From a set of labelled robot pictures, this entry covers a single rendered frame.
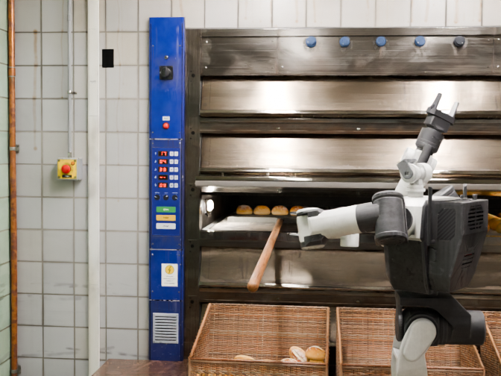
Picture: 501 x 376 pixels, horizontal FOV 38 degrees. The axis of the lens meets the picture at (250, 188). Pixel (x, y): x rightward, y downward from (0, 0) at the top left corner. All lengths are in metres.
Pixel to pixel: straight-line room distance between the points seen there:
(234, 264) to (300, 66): 0.95
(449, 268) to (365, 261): 1.06
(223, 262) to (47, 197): 0.88
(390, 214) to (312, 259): 1.17
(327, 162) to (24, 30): 1.53
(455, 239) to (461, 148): 1.10
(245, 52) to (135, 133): 0.63
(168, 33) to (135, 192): 0.74
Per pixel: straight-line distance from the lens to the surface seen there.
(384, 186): 3.15
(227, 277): 3.35
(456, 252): 2.32
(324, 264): 3.33
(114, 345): 3.54
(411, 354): 2.45
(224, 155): 3.31
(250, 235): 3.32
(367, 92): 3.31
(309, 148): 3.30
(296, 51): 3.33
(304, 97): 3.30
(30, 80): 3.57
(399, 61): 3.34
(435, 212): 2.33
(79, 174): 3.42
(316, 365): 2.90
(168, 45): 3.36
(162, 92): 3.34
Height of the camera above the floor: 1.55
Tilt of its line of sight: 3 degrees down
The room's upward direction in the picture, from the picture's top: 1 degrees clockwise
